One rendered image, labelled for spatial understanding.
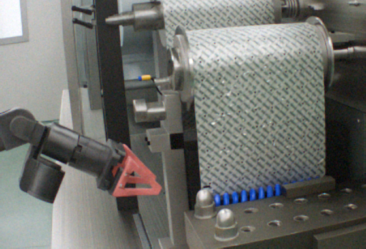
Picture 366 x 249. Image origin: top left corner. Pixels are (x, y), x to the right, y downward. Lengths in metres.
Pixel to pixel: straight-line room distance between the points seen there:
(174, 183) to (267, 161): 0.18
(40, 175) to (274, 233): 0.38
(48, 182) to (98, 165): 0.09
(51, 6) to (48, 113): 1.25
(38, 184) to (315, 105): 0.49
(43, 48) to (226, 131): 5.61
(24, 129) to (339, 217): 0.51
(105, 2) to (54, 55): 5.27
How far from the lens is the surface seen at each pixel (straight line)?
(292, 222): 0.86
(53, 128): 0.90
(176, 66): 0.94
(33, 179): 0.91
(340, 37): 1.05
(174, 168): 1.03
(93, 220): 1.28
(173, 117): 1.00
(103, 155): 0.91
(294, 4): 1.28
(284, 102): 0.97
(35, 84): 6.54
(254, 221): 0.87
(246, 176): 0.98
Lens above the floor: 1.38
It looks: 12 degrees down
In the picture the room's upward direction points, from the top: 5 degrees counter-clockwise
